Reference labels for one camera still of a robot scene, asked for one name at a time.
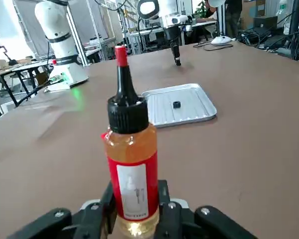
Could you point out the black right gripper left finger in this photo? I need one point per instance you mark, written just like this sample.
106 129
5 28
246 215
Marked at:
84 224

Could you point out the white workbench with black legs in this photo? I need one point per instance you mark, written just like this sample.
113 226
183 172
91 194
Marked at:
27 65

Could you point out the aluminium frame upright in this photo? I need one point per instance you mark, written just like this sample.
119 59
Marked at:
222 20

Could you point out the ribbed silver metal tray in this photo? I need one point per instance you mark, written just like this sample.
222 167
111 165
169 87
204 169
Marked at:
189 104

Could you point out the seated person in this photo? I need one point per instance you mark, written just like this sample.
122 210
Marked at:
210 12

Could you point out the green plant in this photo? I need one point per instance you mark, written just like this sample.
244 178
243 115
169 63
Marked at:
199 10

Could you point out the black laptop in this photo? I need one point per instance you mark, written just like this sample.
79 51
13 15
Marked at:
265 22

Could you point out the standing person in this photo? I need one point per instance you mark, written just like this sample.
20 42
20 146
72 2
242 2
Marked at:
233 17

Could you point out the white dome-shaped device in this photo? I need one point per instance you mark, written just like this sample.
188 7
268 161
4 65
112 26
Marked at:
221 40

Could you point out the black jointed stand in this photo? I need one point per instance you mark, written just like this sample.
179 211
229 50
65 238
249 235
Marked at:
2 49

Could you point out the oil bottle with red label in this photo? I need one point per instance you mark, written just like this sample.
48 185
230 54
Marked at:
132 154

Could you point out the cardboard box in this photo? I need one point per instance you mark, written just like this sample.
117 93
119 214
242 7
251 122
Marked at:
249 7

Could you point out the small black gear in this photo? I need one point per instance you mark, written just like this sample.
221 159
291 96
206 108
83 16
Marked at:
176 104

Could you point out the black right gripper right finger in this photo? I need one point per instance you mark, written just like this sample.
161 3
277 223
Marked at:
179 224

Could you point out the dark upright post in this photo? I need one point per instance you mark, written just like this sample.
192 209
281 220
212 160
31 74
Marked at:
296 30

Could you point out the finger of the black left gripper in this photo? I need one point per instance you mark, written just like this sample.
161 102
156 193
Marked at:
178 53
174 49

